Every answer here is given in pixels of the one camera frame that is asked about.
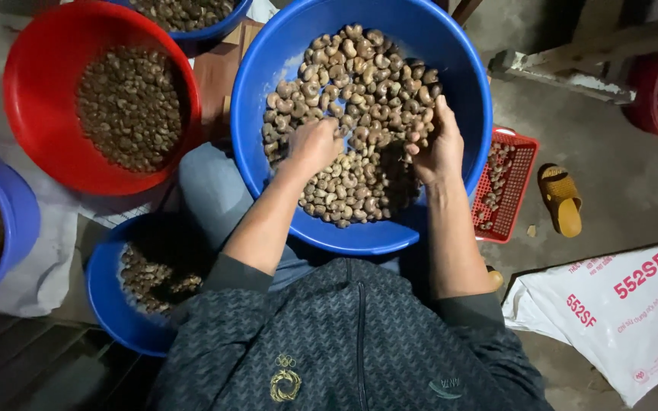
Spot person's left hand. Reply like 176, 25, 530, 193
279, 117, 345, 181

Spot person's right hand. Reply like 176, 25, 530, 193
406, 94, 466, 186

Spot heap of pale cashew nuts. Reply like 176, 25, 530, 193
261, 23, 444, 229

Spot brown wooden stool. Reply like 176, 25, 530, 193
192, 18, 266, 129

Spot person's grey trousers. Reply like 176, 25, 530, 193
177, 141, 428, 293

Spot large blue plastic basin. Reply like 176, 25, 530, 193
230, 0, 494, 256

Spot scattered cashew nuts in basket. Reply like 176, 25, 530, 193
476, 141, 517, 232

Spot red plastic mesh basket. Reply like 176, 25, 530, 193
470, 126, 540, 245

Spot heap of brown cashew nuts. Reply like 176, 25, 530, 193
75, 46, 184, 174

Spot person's dark patterned jacket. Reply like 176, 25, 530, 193
147, 251, 556, 411

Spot heap of broken cashew nuts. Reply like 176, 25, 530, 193
119, 240, 204, 316

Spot weathered wooden beam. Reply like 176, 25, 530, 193
488, 22, 658, 107

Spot red plastic basin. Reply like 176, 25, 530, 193
2, 0, 203, 197

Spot white cloth sheet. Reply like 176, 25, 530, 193
0, 123, 161, 318

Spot white printed woven sack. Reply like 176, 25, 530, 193
501, 238, 658, 408

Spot dark metal grate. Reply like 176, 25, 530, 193
0, 308, 165, 411

